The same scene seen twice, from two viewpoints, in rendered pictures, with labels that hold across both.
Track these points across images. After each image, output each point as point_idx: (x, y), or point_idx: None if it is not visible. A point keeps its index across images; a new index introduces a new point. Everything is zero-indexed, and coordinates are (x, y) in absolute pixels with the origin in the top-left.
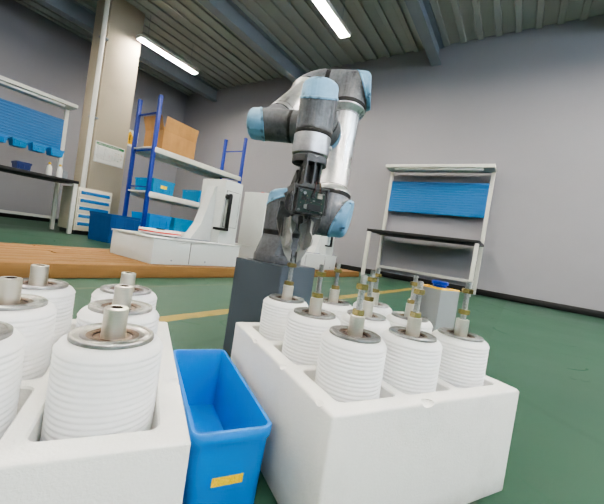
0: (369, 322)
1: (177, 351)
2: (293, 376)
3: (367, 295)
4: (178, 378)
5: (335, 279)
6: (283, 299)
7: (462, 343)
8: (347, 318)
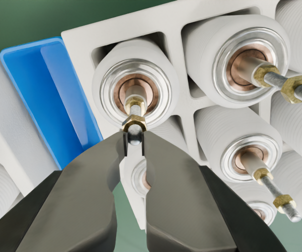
0: (232, 182)
1: (5, 54)
2: (127, 194)
3: (262, 180)
4: (36, 127)
5: (273, 85)
6: (125, 117)
7: (301, 217)
8: (212, 165)
